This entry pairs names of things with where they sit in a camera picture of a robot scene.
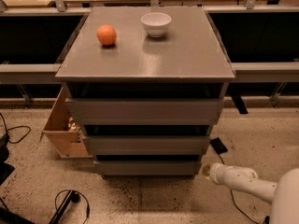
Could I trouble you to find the black equipment left edge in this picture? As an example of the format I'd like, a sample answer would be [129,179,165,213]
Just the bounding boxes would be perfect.
[0,134,34,224]

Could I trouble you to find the black cable left loop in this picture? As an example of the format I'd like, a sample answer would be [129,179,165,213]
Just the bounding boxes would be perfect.
[0,112,32,145]

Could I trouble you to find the grey metal rail frame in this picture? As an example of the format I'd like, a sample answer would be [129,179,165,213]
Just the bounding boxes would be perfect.
[0,0,299,108]

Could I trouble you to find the grey middle drawer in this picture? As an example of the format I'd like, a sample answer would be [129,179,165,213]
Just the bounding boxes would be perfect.
[83,125,209,156]

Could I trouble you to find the grey top drawer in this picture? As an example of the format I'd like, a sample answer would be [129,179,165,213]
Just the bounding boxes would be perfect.
[65,98,223,125]

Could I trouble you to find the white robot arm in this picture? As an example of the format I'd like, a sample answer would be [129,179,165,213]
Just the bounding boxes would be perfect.
[202,163,299,224]

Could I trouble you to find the grey bottom drawer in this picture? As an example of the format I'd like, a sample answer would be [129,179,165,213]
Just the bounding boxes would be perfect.
[94,155,201,176]

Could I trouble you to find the white ceramic bowl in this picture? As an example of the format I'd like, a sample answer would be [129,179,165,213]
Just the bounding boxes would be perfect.
[141,12,172,37]

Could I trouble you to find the black cable bottom left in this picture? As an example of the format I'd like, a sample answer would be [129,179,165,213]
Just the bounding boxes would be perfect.
[54,189,91,224]

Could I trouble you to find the brown cardboard box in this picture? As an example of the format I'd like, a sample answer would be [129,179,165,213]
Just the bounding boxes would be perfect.
[43,89,90,158]

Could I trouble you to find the orange fruit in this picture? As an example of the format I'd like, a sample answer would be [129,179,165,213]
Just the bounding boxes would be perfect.
[96,24,117,46]

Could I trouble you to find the black stand leg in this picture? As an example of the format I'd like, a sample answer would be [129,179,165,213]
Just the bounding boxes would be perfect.
[49,190,75,224]

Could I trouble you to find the black power adapter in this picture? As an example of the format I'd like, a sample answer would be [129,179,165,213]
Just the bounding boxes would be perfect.
[210,137,228,154]

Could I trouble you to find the black adapter cable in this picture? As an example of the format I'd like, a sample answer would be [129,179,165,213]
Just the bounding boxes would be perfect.
[218,152,271,224]

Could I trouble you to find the grey drawer cabinet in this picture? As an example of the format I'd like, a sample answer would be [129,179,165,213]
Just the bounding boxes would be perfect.
[55,6,235,179]

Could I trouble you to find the grey drawer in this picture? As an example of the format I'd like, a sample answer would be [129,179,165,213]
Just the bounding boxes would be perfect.
[65,98,223,125]
[83,125,209,156]
[94,155,201,176]

